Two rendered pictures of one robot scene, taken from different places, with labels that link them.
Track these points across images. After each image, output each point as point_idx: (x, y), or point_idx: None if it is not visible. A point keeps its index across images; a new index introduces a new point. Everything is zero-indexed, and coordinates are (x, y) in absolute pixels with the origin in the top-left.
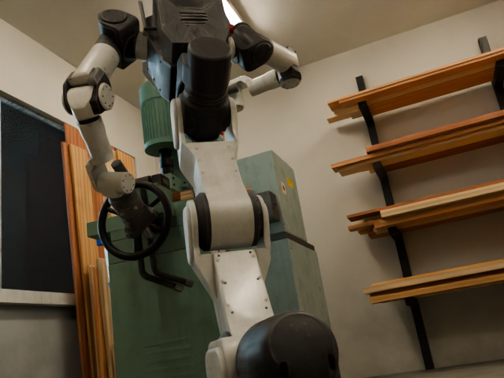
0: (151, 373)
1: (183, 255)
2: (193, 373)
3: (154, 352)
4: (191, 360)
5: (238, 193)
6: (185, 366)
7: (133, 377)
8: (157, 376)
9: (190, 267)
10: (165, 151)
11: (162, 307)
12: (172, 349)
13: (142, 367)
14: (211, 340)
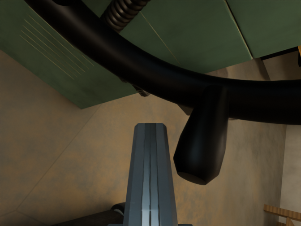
0: (30, 28)
1: (203, 0)
2: (79, 74)
3: (42, 21)
4: (84, 69)
5: None
6: (75, 66)
7: (0, 3)
8: (36, 36)
9: (182, 28)
10: None
11: (87, 3)
12: (69, 45)
13: (19, 10)
14: (116, 84)
